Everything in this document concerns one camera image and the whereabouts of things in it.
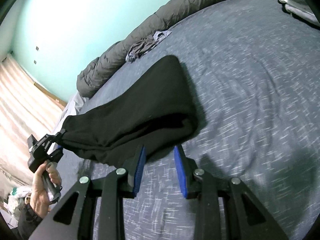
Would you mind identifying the black sweater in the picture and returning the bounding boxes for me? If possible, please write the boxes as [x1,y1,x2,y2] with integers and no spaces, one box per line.
[58,55,199,167]

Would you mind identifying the folded grey striped clothes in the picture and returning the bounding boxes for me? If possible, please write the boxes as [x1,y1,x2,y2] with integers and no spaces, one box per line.
[278,0,319,27]

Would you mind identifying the person left hand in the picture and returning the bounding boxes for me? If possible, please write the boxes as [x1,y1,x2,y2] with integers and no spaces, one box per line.
[30,162,62,218]

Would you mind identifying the person black sleeve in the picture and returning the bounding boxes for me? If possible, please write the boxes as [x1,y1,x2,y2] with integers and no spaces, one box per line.
[12,204,43,240]

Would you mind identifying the small crumpled grey cloth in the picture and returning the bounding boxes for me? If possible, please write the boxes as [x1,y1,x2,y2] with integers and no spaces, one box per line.
[125,30,172,62]

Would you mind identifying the grey blue bed sheet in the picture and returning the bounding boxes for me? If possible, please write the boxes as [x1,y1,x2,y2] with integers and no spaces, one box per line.
[81,0,319,239]

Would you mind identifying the dark grey rolled duvet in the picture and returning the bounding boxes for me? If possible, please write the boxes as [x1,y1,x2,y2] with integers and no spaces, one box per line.
[76,0,225,98]

